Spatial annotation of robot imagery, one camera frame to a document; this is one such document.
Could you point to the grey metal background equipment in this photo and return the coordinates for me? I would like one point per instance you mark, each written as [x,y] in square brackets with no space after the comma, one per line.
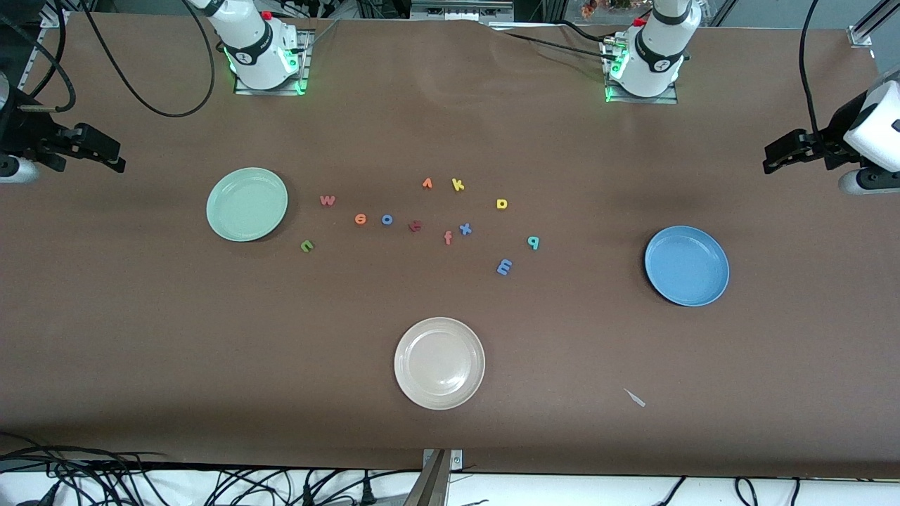
[460,8]

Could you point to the green plate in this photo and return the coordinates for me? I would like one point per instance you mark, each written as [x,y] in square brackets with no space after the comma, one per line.
[246,205]

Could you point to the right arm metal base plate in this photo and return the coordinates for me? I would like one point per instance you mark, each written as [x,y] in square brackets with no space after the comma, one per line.
[304,70]

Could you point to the blue plate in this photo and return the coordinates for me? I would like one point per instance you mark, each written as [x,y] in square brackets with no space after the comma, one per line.
[685,267]

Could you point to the beige plate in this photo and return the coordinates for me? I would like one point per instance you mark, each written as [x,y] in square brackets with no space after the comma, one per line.
[439,363]

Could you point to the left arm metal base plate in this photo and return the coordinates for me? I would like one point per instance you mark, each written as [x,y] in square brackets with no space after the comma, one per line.
[661,100]

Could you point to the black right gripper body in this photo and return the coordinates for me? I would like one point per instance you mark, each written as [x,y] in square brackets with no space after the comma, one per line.
[21,131]

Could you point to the orange dried flowers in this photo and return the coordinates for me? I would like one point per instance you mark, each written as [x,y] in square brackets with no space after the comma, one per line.
[594,8]

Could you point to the blue foam letter m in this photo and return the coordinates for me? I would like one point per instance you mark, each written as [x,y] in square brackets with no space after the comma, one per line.
[500,267]

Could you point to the metal table edge bracket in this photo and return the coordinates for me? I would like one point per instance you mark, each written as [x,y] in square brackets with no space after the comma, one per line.
[432,485]

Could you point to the aluminium frame profile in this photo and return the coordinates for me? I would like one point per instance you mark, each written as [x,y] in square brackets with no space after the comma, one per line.
[55,19]
[863,31]

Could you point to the small white paper scrap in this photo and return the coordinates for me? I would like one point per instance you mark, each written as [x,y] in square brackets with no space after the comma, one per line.
[636,399]

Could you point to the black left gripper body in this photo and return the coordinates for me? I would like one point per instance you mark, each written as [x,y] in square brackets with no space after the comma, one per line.
[834,131]

